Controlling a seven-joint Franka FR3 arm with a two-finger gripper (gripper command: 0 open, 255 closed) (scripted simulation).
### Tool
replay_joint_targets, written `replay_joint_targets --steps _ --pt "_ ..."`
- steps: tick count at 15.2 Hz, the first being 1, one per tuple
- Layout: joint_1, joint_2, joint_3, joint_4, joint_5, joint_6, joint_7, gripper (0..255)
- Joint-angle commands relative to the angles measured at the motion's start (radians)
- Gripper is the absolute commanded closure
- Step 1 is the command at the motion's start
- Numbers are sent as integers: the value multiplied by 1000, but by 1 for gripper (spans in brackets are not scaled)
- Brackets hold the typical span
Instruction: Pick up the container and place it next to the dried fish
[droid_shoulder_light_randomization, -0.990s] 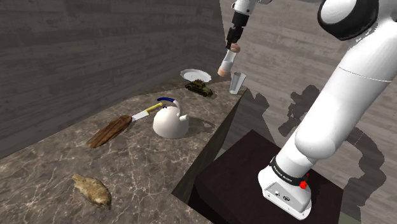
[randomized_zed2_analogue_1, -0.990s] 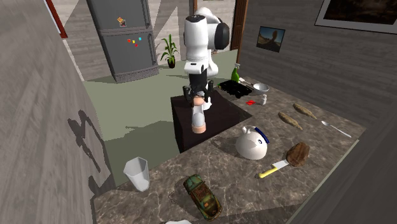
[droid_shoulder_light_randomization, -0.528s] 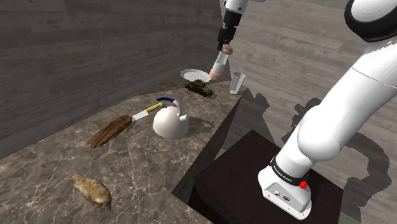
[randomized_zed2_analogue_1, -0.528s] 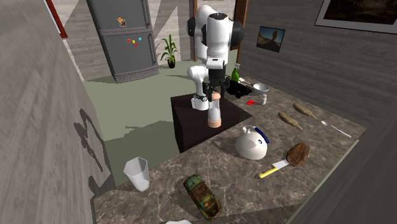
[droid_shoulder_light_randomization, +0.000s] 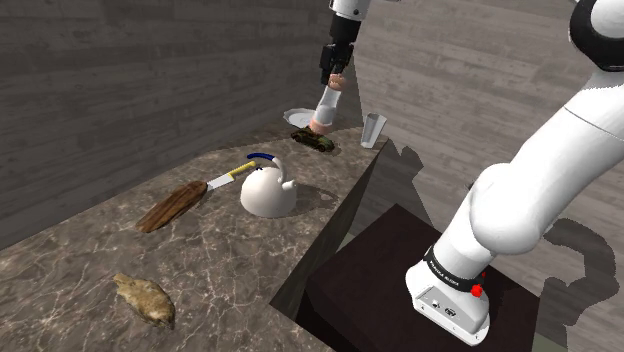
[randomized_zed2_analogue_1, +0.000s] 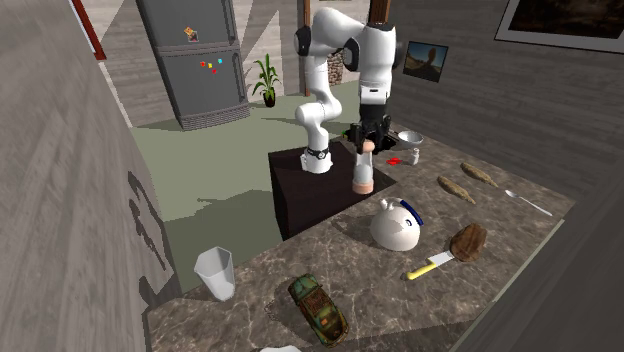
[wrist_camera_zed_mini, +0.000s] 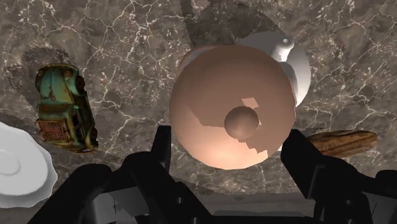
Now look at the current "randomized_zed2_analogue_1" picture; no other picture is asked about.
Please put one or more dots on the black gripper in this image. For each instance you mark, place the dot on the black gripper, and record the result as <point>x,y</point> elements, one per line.
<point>374,116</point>

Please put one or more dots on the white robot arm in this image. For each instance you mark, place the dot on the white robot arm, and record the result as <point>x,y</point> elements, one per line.
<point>319,53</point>

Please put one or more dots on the small green object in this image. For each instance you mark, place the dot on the small green object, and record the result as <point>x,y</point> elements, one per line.
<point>345,132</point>

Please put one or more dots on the small red object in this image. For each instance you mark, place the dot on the small red object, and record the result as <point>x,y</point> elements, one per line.
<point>394,161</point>

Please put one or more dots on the white bottle with peach ends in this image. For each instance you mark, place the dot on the white bottle with peach ends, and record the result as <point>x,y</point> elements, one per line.
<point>363,170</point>

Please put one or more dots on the small white shaker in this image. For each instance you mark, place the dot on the small white shaker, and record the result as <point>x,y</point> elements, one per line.
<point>414,157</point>

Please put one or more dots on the dark robot stand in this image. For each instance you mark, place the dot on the dark robot stand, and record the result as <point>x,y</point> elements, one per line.
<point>312,195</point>

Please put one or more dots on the white round figure blue band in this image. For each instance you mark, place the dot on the white round figure blue band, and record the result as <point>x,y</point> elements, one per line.
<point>395,229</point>

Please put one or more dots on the brown bread loaf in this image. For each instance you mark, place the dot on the brown bread loaf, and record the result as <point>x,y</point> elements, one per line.
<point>456,189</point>
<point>478,174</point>

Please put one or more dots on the green potted plant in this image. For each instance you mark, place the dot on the green potted plant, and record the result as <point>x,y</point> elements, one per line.
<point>267,80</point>

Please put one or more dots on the silver spoon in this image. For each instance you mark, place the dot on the silver spoon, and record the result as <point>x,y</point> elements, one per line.
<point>529,202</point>

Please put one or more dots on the grey refrigerator with magnets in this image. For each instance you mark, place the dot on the grey refrigerator with magnets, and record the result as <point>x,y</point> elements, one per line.
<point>200,83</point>

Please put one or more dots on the rusty green toy car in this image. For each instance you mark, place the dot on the rusty green toy car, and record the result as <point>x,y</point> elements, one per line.
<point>319,309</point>

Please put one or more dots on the white plastic cup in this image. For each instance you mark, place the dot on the white plastic cup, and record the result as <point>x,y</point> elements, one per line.
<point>217,278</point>

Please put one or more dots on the flat white object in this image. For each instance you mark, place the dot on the flat white object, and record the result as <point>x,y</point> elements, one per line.
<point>280,349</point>

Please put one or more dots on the small landscape wall picture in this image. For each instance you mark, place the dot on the small landscape wall picture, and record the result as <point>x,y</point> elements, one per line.
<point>425,61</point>

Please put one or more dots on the large white-framed wall picture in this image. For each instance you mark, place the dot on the large white-framed wall picture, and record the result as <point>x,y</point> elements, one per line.
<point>565,22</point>

